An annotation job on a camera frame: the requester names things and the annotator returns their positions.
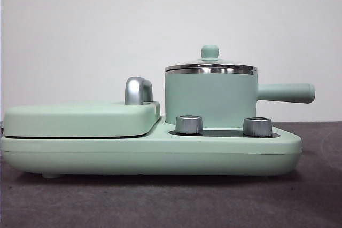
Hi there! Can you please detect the mint green breakfast maker base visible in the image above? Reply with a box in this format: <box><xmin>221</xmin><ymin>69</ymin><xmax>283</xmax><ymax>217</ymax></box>
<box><xmin>0</xmin><ymin>121</ymin><xmax>302</xmax><ymax>179</ymax></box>

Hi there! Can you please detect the glass pot lid green knob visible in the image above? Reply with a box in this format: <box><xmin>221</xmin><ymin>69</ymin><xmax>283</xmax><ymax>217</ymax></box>
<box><xmin>164</xmin><ymin>45</ymin><xmax>258</xmax><ymax>75</ymax></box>

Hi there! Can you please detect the silver griddle lid handle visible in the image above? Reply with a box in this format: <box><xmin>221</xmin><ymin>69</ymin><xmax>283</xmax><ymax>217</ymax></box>
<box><xmin>125</xmin><ymin>76</ymin><xmax>154</xmax><ymax>105</ymax></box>

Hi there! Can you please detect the silver control knob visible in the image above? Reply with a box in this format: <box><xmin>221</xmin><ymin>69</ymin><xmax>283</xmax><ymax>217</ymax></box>
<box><xmin>242</xmin><ymin>116</ymin><xmax>273</xmax><ymax>136</ymax></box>
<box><xmin>175</xmin><ymin>115</ymin><xmax>203</xmax><ymax>135</ymax></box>

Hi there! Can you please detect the mint green pot with handle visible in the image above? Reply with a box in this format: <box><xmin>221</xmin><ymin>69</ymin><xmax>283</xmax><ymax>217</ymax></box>
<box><xmin>164</xmin><ymin>65</ymin><xmax>316</xmax><ymax>129</ymax></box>

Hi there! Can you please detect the mint green griddle lid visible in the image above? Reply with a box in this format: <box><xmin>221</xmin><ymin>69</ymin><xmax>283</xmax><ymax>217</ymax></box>
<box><xmin>3</xmin><ymin>101</ymin><xmax>162</xmax><ymax>136</ymax></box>

